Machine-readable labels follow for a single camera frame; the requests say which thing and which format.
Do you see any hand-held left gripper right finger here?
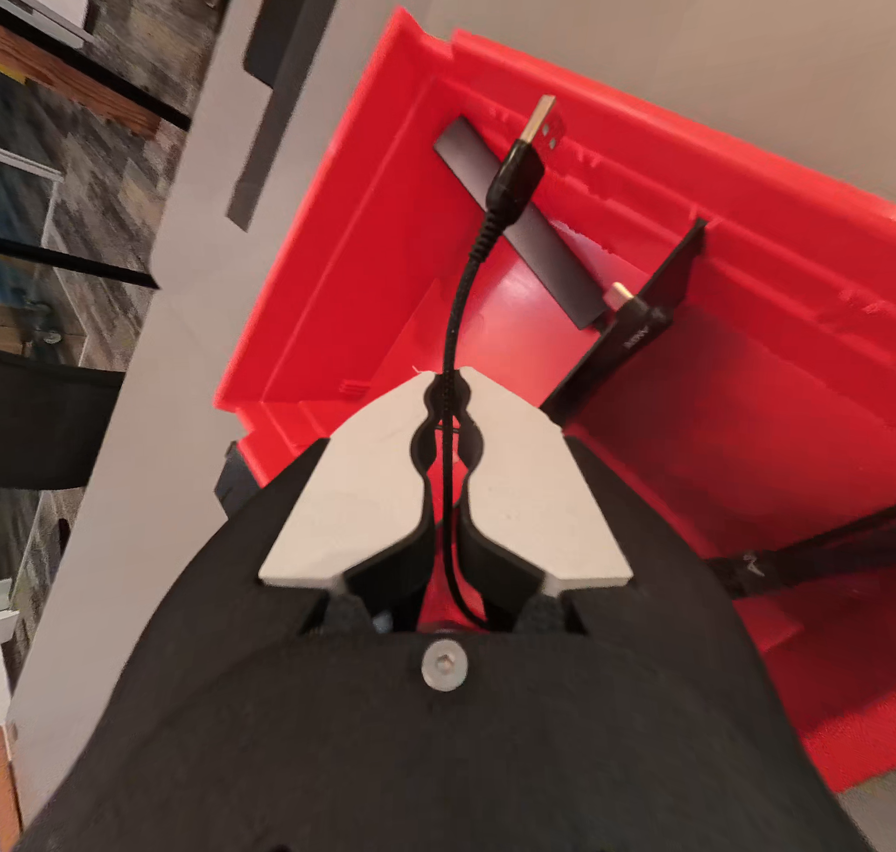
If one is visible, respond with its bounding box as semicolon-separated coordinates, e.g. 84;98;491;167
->
451;366;634;597

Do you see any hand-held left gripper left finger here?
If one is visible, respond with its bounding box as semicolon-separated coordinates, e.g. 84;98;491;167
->
259;369;446;594

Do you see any red plastic bin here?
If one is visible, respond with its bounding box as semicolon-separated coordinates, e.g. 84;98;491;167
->
213;9;896;794

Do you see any braided black usb-c cable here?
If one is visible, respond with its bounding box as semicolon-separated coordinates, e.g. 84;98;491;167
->
420;93;568;629

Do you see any grey usb hub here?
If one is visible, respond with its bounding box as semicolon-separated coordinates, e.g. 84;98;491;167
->
432;114;617;332

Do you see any black bar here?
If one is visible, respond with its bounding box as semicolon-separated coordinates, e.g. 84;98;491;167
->
707;505;896;601

